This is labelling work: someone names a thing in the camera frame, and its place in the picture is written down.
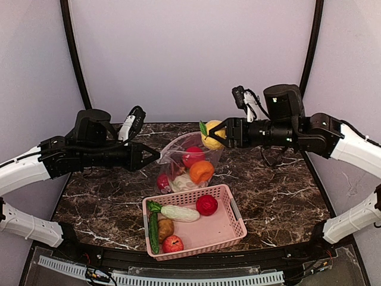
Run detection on yellow fruit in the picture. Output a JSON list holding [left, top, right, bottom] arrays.
[[199, 119, 227, 151]]

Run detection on red ball fruit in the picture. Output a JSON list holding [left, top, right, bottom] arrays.
[[157, 173, 171, 193]]

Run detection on clear zip top bag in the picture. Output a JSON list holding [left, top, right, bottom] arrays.
[[155, 132, 223, 194]]

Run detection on orange fruit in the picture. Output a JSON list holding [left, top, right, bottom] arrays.
[[189, 160, 214, 184]]

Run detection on pale green cabbage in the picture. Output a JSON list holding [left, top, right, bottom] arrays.
[[169, 173, 208, 193]]

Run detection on green cucumber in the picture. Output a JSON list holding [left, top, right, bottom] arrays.
[[147, 201, 162, 254]]

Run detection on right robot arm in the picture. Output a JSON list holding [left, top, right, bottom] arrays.
[[208, 84, 380, 244]]

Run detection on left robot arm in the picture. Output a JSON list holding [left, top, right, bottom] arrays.
[[1, 105, 160, 248]]

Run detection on white radish vegetable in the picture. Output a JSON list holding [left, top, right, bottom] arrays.
[[161, 205, 201, 222]]

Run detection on brown potato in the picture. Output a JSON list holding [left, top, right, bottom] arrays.
[[158, 219, 174, 244]]

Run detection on red apple front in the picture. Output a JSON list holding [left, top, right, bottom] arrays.
[[162, 235, 184, 253]]

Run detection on pink plastic basket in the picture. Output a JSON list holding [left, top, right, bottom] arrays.
[[142, 184, 247, 261]]

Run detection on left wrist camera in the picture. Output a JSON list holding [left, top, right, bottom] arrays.
[[118, 105, 146, 143]]

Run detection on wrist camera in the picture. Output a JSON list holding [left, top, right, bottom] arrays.
[[232, 86, 267, 123], [118, 105, 146, 143]]

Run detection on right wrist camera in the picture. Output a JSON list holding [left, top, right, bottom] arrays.
[[232, 86, 267, 123]]

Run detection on black front rail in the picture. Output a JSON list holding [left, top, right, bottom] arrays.
[[54, 243, 326, 275]]

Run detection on black right frame post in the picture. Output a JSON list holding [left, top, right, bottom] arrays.
[[299, 0, 324, 97]]

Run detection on black frame post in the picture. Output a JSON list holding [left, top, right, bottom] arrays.
[[299, 0, 324, 97], [60, 0, 92, 110]]

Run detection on white cable duct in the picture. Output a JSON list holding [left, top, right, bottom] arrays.
[[38, 256, 285, 285]]

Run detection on black left frame post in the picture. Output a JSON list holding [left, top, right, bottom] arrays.
[[60, 0, 92, 110]]

